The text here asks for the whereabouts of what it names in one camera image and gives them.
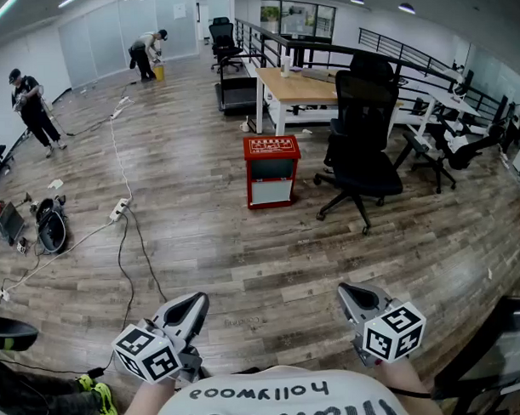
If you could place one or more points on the black treadmill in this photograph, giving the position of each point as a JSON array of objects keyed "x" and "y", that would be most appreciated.
[{"x": 239, "y": 99}]

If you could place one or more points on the black bag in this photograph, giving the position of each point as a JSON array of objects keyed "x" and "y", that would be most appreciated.
[{"x": 51, "y": 226}]

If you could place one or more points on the black mesh office chair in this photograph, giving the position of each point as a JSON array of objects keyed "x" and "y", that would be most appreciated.
[{"x": 364, "y": 156}]

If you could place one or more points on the black power adapter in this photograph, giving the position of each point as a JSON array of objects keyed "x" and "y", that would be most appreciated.
[{"x": 96, "y": 372}]

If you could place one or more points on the white wall notice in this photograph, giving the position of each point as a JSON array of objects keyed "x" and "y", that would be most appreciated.
[{"x": 180, "y": 11}]

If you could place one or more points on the white paper scrap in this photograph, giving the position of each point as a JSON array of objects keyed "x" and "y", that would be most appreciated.
[{"x": 55, "y": 184}]

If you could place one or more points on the person's right forearm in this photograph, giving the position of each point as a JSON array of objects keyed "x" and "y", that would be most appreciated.
[{"x": 404, "y": 380}]

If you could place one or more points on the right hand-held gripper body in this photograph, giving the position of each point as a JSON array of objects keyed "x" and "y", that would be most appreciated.
[{"x": 392, "y": 334}]

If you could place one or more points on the neon green sneaker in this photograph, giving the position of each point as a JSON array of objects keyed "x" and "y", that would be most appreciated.
[
  {"x": 85, "y": 382},
  {"x": 106, "y": 405}
]

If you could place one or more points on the person's left forearm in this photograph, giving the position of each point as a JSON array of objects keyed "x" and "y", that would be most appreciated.
[{"x": 143, "y": 402}]

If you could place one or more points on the dark framed window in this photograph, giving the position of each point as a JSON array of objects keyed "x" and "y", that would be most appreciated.
[{"x": 298, "y": 20}]

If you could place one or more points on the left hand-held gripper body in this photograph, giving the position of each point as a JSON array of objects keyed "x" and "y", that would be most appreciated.
[{"x": 146, "y": 355}]

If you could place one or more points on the black tablet screen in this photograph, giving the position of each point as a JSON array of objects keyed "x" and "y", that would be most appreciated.
[{"x": 508, "y": 355}]

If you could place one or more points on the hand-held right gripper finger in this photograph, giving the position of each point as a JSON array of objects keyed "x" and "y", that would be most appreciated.
[
  {"x": 348, "y": 312},
  {"x": 380, "y": 298}
]

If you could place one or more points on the person's white printed shirt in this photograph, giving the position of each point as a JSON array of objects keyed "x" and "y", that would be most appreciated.
[{"x": 271, "y": 408}]

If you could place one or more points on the grey flat case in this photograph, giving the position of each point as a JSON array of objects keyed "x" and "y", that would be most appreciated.
[{"x": 7, "y": 222}]

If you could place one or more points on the yellow bucket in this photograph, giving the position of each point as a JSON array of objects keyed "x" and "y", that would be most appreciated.
[{"x": 159, "y": 73}]

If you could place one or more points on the white drink bottle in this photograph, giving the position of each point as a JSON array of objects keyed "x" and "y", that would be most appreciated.
[{"x": 285, "y": 66}]

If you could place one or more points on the white power strip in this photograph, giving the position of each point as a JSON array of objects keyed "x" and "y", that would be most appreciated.
[
  {"x": 116, "y": 114},
  {"x": 119, "y": 208}
]

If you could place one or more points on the wooden table with white legs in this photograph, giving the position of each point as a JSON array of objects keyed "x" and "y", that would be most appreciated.
[{"x": 298, "y": 90}]

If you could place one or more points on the white mug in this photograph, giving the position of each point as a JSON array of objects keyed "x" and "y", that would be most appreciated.
[{"x": 244, "y": 126}]

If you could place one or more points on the red metal cabinet box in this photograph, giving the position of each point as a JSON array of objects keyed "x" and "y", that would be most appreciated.
[{"x": 270, "y": 189}]

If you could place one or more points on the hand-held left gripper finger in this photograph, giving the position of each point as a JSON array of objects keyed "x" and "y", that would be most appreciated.
[
  {"x": 172, "y": 306},
  {"x": 200, "y": 319}
]

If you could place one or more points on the white plug adapter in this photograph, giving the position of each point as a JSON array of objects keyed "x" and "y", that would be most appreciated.
[{"x": 4, "y": 295}]

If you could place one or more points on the black metal railing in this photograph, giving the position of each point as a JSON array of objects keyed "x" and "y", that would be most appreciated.
[
  {"x": 403, "y": 48},
  {"x": 335, "y": 48}
]

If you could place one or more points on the white desk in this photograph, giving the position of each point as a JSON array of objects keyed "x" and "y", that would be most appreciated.
[{"x": 452, "y": 100}]

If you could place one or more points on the small black framed board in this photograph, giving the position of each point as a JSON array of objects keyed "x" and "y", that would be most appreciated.
[{"x": 252, "y": 124}]

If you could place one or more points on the purple cloth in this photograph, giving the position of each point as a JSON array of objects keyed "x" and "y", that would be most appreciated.
[{"x": 295, "y": 68}]

